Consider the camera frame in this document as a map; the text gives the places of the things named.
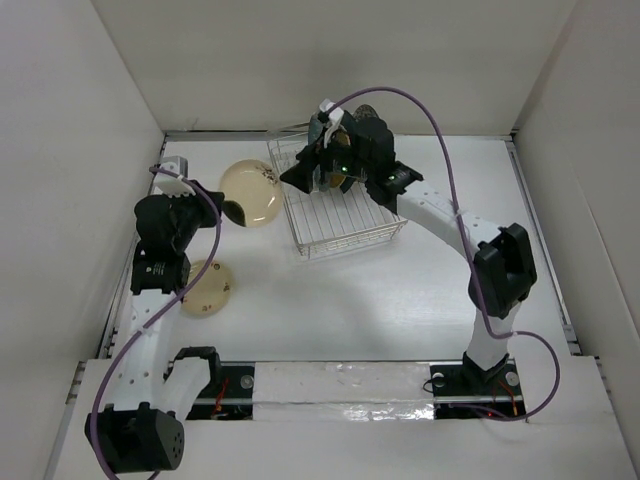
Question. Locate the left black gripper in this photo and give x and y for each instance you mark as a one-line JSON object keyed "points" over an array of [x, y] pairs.
{"points": [[209, 219]]}

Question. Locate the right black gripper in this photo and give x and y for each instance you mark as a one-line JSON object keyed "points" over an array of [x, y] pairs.
{"points": [[301, 175]]}

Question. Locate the woven bamboo round plate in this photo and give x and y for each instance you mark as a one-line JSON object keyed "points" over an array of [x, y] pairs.
{"points": [[338, 162]]}

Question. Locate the blue floral white plate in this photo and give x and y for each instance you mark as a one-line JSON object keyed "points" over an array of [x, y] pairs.
{"points": [[364, 112]]}

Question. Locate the cream plate with black blotch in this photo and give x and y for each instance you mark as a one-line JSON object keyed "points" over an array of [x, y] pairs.
{"points": [[253, 193]]}

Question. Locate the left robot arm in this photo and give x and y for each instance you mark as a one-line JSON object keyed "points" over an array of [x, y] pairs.
{"points": [[136, 422]]}

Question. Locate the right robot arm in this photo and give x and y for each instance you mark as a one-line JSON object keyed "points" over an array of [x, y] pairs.
{"points": [[501, 259]]}

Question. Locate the cream plate with small flowers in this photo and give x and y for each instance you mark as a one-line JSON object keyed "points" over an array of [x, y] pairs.
{"points": [[211, 293]]}

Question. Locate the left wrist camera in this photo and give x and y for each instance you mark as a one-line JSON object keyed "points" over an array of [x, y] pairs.
{"points": [[169, 178]]}

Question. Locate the wire dish rack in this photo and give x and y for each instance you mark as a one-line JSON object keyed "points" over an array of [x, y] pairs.
{"points": [[333, 222]]}

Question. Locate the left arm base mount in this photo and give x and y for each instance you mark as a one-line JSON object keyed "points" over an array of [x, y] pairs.
{"points": [[230, 398]]}

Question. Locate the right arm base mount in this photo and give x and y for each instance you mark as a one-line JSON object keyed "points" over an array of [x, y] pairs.
{"points": [[455, 397]]}

